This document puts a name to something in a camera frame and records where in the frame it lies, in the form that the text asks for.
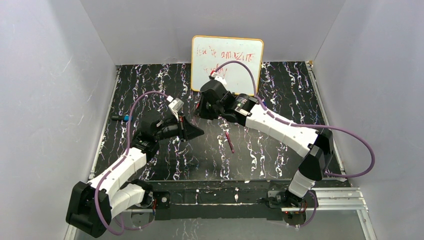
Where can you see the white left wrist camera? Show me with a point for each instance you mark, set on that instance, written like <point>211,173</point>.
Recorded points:
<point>175,105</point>

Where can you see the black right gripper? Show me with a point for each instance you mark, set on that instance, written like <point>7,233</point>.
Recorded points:
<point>205,103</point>

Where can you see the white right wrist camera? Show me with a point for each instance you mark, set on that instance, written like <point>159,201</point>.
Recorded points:
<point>215,76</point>

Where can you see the blue capped black marker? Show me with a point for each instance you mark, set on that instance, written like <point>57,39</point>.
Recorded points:
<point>124,118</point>

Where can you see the yellow framed whiteboard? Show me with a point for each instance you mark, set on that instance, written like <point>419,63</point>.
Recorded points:
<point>237,60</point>

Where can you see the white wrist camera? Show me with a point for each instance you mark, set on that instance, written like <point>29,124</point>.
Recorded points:
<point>175,105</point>
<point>215,76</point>

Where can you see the dark pink pen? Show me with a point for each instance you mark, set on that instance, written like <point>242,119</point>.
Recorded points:
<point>231,146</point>

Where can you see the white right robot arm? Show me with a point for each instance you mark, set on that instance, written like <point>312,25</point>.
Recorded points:
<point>314,146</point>

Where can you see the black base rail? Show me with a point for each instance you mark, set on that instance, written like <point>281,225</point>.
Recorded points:
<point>224,199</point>

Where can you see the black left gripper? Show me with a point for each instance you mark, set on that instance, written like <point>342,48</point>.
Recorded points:
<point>182,128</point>

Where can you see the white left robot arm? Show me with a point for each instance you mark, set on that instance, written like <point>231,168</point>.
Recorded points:
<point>94,204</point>

